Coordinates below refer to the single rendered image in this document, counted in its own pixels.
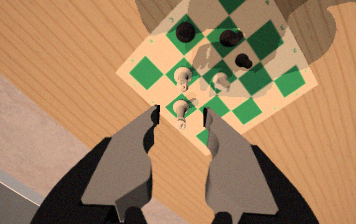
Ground green and tan chessboard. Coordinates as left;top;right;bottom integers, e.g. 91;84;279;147
115;0;318;156

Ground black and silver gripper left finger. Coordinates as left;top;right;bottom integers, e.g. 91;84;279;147
30;104;160;224

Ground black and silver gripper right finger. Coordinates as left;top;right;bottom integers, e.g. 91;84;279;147
203;107;320;224

